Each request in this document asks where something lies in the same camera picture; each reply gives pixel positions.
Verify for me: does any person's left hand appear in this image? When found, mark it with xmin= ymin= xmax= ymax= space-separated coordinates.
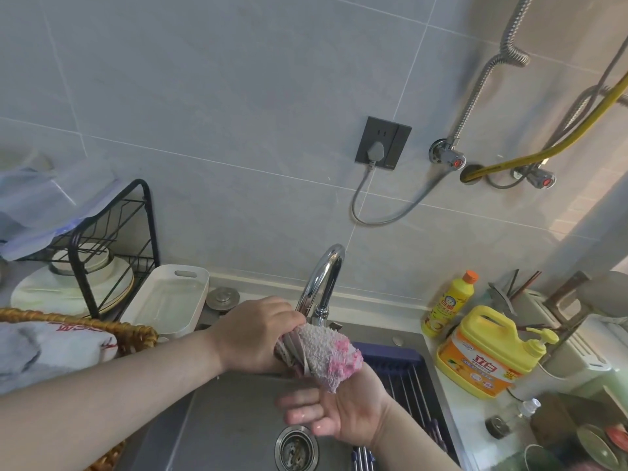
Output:
xmin=205 ymin=296 xmax=307 ymax=376

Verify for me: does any person's right hand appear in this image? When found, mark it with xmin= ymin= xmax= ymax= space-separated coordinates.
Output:
xmin=274 ymin=362 xmax=393 ymax=447

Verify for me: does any pink dish cloth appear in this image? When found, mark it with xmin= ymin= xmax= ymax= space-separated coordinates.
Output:
xmin=273 ymin=322 xmax=365 ymax=394

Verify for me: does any person's left forearm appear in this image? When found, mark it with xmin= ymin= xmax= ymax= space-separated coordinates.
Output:
xmin=0 ymin=328 xmax=226 ymax=471

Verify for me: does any white countertop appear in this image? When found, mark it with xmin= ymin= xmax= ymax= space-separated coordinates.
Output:
xmin=0 ymin=269 xmax=628 ymax=471

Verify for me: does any small grey sink plug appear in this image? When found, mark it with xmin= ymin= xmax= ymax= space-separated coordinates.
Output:
xmin=205 ymin=287 xmax=241 ymax=312

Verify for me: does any dark sink drain basket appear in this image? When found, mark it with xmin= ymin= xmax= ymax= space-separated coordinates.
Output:
xmin=351 ymin=341 xmax=462 ymax=471

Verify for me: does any round metal sink drain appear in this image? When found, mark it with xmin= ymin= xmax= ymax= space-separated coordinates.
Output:
xmin=273 ymin=425 xmax=320 ymax=471

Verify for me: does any steel sink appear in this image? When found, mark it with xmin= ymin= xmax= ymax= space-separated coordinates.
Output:
xmin=115 ymin=308 xmax=472 ymax=471

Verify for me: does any chrome faucet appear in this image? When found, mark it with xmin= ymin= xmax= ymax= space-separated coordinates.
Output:
xmin=294 ymin=243 xmax=347 ymax=332

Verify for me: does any yellow detergent bottle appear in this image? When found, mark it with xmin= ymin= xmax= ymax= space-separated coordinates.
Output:
xmin=435 ymin=305 xmax=560 ymax=400

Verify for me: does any orange cap yellow bottle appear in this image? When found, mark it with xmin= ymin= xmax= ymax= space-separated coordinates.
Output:
xmin=421 ymin=270 xmax=480 ymax=339

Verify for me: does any orange woven basket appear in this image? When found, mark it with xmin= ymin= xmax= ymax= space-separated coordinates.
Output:
xmin=0 ymin=307 xmax=159 ymax=471

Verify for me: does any small dark liquid spray bottle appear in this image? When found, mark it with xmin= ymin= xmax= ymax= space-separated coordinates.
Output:
xmin=484 ymin=398 xmax=542 ymax=441

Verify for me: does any white ceramic bowl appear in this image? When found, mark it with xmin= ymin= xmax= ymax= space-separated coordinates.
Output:
xmin=48 ymin=247 xmax=111 ymax=276

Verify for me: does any green tinted ribbed glass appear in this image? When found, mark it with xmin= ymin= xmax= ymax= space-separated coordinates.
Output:
xmin=522 ymin=444 xmax=570 ymax=471

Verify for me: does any white plate stack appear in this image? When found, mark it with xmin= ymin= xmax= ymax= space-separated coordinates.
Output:
xmin=10 ymin=259 xmax=136 ymax=317

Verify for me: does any small brown cardboard box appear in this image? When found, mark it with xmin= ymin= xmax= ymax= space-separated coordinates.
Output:
xmin=529 ymin=385 xmax=628 ymax=452

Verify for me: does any brown chopstick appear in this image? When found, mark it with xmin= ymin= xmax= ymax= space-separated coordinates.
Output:
xmin=510 ymin=270 xmax=543 ymax=300

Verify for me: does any beige utensil holder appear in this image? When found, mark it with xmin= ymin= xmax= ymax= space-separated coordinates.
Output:
xmin=510 ymin=288 xmax=614 ymax=383

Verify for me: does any grey white cloth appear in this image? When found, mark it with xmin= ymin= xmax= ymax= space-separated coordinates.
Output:
xmin=0 ymin=338 xmax=40 ymax=393

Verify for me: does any pale blue plastic bag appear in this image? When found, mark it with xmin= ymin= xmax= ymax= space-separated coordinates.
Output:
xmin=0 ymin=159 xmax=128 ymax=263

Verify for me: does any dark sauce bottle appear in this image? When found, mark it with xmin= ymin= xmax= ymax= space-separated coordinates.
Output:
xmin=576 ymin=421 xmax=628 ymax=471

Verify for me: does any chrome valve red dot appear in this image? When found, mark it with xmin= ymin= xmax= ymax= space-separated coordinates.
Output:
xmin=512 ymin=164 xmax=557 ymax=190
xmin=429 ymin=138 xmax=467 ymax=171

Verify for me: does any beige spatula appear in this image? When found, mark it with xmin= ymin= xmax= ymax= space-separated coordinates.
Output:
xmin=544 ymin=270 xmax=628 ymax=339

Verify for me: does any black wire rack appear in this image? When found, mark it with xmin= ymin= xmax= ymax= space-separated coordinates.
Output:
xmin=19 ymin=179 xmax=162 ymax=319

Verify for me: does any grey power cable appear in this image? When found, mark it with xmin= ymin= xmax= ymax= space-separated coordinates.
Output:
xmin=351 ymin=141 xmax=455 ymax=226

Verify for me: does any dark wall socket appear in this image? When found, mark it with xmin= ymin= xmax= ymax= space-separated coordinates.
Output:
xmin=355 ymin=116 xmax=413 ymax=171

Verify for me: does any metal flexible hose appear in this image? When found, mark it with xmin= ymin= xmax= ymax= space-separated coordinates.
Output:
xmin=485 ymin=39 xmax=628 ymax=190
xmin=441 ymin=0 xmax=536 ymax=148

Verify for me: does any yellow gas hose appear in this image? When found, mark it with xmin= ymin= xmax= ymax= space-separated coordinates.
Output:
xmin=460 ymin=71 xmax=628 ymax=184

